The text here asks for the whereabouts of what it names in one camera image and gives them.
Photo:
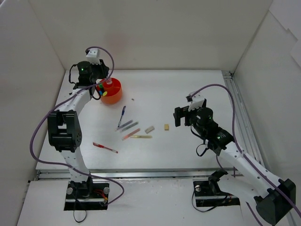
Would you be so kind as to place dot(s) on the red gel pen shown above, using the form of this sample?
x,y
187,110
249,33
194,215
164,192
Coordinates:
x,y
104,147

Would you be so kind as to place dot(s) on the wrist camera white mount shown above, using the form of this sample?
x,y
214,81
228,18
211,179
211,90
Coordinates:
x,y
93,56
195,100

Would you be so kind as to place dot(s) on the orange round divided container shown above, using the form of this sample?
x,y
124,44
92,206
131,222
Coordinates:
x,y
114,93

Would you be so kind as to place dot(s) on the pink-orange slim highlighter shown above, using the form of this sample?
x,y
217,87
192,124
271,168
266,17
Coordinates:
x,y
130,134

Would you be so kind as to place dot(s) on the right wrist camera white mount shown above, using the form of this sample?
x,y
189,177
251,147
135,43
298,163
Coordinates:
x,y
195,100

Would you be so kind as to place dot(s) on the green-grey slim highlighter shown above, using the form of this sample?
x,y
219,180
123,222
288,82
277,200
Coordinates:
x,y
129,126

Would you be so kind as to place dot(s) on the clear glue bottle blue cap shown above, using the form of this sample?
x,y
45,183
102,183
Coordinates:
x,y
109,82

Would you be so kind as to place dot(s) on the yellow slim highlighter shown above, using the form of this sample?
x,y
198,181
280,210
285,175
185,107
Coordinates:
x,y
141,136

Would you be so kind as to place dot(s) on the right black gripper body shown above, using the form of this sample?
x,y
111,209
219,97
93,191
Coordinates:
x,y
182,115

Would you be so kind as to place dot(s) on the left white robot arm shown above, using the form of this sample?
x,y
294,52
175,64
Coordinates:
x,y
64,131

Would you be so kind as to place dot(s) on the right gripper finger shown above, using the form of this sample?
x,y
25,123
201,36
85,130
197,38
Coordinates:
x,y
204,103
181,112

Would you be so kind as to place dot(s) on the blue ballpoint pen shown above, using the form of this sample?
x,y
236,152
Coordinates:
x,y
122,114

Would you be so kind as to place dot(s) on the purple-grey slim highlighter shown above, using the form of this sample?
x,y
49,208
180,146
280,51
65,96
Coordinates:
x,y
121,127

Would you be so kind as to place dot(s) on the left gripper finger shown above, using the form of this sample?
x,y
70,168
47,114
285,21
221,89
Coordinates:
x,y
104,70
98,88

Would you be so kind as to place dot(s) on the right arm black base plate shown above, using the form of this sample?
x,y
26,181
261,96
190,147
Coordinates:
x,y
207,194

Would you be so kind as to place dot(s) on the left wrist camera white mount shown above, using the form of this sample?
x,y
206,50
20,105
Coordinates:
x,y
93,56

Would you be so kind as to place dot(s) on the grey-white eraser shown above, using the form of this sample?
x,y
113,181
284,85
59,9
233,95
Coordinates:
x,y
149,129

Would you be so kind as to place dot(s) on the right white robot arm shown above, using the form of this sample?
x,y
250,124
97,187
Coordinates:
x,y
272,197

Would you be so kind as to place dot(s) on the aluminium frame rail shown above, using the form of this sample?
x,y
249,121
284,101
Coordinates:
x,y
157,93

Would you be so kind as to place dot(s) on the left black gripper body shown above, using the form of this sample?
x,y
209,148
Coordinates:
x,y
102,69

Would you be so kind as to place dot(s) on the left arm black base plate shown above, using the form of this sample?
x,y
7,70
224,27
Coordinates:
x,y
95,198

